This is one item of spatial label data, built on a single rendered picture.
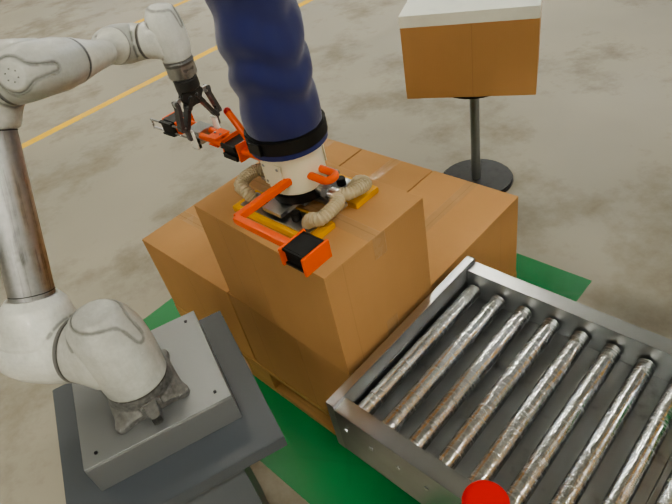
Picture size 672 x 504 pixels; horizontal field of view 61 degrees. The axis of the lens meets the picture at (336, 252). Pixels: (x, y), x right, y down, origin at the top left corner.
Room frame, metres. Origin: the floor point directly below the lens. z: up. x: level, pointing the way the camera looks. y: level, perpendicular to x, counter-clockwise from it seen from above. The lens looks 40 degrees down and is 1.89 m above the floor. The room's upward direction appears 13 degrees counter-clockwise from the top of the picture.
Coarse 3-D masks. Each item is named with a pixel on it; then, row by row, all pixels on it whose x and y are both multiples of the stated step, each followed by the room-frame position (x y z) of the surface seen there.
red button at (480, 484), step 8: (480, 480) 0.42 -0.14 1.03; (472, 488) 0.41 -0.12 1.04; (480, 488) 0.41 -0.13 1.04; (488, 488) 0.40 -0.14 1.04; (496, 488) 0.40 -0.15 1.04; (464, 496) 0.40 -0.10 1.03; (472, 496) 0.40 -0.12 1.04; (480, 496) 0.39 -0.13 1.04; (488, 496) 0.39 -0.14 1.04; (496, 496) 0.39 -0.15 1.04; (504, 496) 0.39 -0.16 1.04
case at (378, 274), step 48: (384, 192) 1.36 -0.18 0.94; (240, 240) 1.35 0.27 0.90; (336, 240) 1.19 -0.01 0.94; (384, 240) 1.19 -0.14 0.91; (240, 288) 1.45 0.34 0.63; (288, 288) 1.20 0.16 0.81; (336, 288) 1.07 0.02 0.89; (384, 288) 1.17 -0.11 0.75; (336, 336) 1.06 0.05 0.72; (384, 336) 1.15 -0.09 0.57
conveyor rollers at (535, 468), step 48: (432, 336) 1.13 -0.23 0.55; (576, 336) 1.01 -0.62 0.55; (384, 384) 1.00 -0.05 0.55; (432, 384) 0.97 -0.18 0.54; (624, 384) 0.83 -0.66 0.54; (432, 432) 0.82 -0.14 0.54; (480, 432) 0.79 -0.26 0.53; (528, 480) 0.63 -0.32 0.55; (576, 480) 0.61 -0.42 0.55; (624, 480) 0.58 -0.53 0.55
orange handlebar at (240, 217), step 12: (192, 120) 1.85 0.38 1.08; (216, 132) 1.70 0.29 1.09; (228, 132) 1.69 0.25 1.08; (216, 144) 1.66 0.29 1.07; (252, 156) 1.51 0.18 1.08; (324, 168) 1.34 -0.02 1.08; (288, 180) 1.32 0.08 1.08; (312, 180) 1.32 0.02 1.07; (324, 180) 1.29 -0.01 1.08; (336, 180) 1.29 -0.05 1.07; (264, 192) 1.29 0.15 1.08; (276, 192) 1.29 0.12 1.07; (252, 204) 1.25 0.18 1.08; (240, 216) 1.20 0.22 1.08; (252, 228) 1.15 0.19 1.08; (264, 228) 1.13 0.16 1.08; (276, 240) 1.08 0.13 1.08
